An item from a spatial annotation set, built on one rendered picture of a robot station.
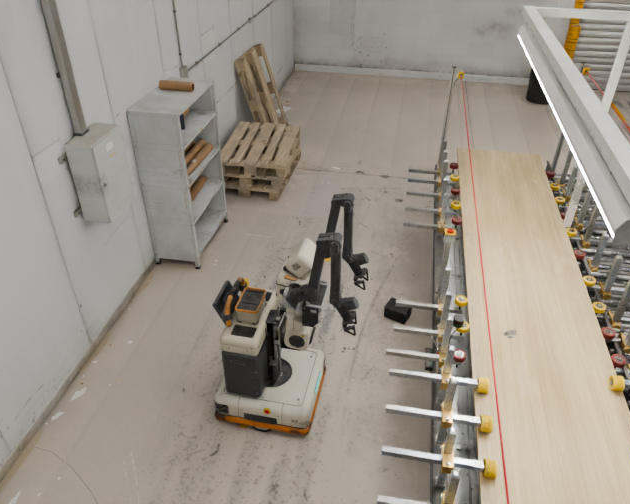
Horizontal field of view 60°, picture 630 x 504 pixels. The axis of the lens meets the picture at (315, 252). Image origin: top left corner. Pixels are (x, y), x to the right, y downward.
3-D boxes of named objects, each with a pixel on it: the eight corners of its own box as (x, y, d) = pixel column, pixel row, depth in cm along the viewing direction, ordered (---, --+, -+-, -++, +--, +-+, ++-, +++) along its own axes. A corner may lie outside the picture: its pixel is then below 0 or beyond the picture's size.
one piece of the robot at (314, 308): (295, 325, 336) (294, 298, 323) (305, 297, 358) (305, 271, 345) (320, 329, 333) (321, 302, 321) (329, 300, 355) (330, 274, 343)
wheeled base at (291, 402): (214, 422, 379) (210, 398, 365) (242, 356, 430) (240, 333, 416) (308, 439, 368) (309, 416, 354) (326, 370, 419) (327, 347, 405)
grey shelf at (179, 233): (156, 264, 535) (125, 110, 445) (189, 216, 607) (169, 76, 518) (199, 269, 528) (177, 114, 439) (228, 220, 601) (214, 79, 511)
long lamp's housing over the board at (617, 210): (611, 242, 159) (620, 219, 155) (516, 37, 352) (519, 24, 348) (655, 247, 158) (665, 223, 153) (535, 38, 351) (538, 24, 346)
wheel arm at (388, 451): (381, 455, 257) (381, 450, 255) (381, 449, 260) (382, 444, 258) (490, 473, 250) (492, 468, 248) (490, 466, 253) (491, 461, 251)
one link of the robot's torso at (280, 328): (271, 352, 362) (270, 325, 348) (282, 324, 385) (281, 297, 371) (311, 359, 358) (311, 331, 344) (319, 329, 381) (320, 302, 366)
